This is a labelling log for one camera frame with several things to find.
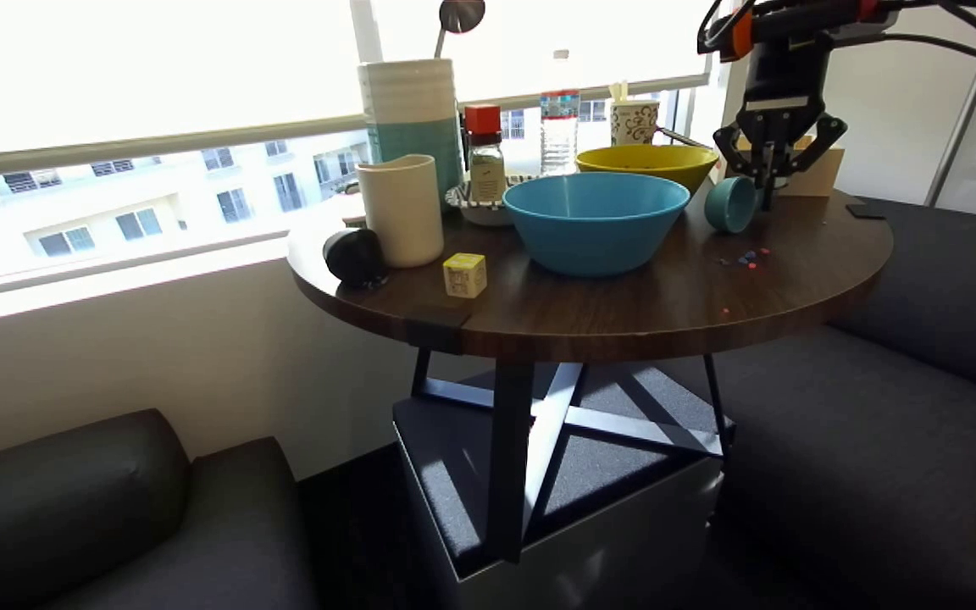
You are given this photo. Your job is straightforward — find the black armchair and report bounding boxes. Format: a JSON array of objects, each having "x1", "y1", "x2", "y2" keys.
[{"x1": 0, "y1": 409, "x2": 322, "y2": 610}]

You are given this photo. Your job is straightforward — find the yellow plastic bowl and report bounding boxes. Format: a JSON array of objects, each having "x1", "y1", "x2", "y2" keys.
[{"x1": 578, "y1": 144, "x2": 718, "y2": 190}]

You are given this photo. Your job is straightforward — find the yellow cube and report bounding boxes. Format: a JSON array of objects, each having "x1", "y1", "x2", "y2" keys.
[{"x1": 444, "y1": 250, "x2": 490, "y2": 299}]

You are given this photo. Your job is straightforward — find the dark grey sofa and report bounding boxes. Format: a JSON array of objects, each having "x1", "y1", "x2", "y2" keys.
[{"x1": 721, "y1": 205, "x2": 976, "y2": 610}]

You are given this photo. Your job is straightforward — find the metal spoon in canister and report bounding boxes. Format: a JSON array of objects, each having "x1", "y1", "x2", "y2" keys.
[{"x1": 435, "y1": 0, "x2": 484, "y2": 56}]

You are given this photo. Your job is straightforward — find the white and teal canister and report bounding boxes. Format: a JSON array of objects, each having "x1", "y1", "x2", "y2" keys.
[{"x1": 358, "y1": 59, "x2": 461, "y2": 195}]

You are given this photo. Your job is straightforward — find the red lidded jar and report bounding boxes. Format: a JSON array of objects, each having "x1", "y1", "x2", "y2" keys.
[{"x1": 465, "y1": 107, "x2": 505, "y2": 201}]

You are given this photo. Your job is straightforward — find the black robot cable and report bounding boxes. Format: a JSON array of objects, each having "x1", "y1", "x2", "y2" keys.
[{"x1": 696, "y1": 0, "x2": 976, "y2": 72}]

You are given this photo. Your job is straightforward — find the teal measuring cup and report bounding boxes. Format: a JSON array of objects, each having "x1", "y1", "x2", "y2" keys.
[{"x1": 704, "y1": 178, "x2": 773, "y2": 236}]

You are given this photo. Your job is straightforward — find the patterned paper cup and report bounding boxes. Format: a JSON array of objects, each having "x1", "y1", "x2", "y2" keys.
[{"x1": 610, "y1": 81, "x2": 660, "y2": 145}]

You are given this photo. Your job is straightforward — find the cream ceramic cup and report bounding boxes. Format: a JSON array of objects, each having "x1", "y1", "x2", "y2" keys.
[{"x1": 358, "y1": 152, "x2": 444, "y2": 269}]

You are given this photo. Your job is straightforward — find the black ladle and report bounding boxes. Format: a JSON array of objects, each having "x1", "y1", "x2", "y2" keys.
[{"x1": 322, "y1": 226, "x2": 388, "y2": 291}]

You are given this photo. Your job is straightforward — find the clear water bottle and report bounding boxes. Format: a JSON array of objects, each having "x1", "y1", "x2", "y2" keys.
[{"x1": 540, "y1": 47, "x2": 581, "y2": 172}]

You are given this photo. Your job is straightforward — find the blue plastic bowl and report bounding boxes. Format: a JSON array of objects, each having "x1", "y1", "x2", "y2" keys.
[{"x1": 505, "y1": 172, "x2": 693, "y2": 277}]

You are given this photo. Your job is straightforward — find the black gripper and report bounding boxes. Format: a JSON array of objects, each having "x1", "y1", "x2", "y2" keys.
[{"x1": 715, "y1": 38, "x2": 848, "y2": 186}]

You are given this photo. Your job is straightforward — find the round dark wooden table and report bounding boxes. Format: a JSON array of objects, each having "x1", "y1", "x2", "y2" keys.
[{"x1": 287, "y1": 195, "x2": 896, "y2": 558}]

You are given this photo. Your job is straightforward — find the white plate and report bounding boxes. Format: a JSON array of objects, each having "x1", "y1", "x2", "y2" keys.
[{"x1": 444, "y1": 182, "x2": 512, "y2": 226}]

